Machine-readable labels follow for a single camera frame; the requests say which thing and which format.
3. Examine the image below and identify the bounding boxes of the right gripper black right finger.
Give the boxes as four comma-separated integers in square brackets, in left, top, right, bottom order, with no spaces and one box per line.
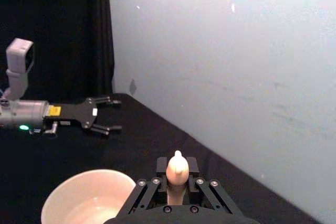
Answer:
[185,156,241,215]

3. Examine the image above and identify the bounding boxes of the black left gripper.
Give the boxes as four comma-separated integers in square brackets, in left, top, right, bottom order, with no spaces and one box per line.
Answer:
[43,95,123,138]

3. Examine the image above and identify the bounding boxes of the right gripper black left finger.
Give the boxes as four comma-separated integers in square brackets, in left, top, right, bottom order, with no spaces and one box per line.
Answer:
[119,156,168,214]

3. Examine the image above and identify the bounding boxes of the cream plastic piece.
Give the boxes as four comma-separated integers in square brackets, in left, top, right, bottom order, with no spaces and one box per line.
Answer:
[165,150,190,206]

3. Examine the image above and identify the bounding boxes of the black table cloth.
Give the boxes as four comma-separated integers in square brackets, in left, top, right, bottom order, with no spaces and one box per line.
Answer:
[0,92,323,224]

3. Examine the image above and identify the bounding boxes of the white bowl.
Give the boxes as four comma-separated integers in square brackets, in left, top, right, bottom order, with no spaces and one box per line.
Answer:
[40,169,136,224]

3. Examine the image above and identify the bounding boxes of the black curtain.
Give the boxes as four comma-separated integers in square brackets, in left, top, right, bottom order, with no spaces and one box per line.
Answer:
[0,0,116,105]

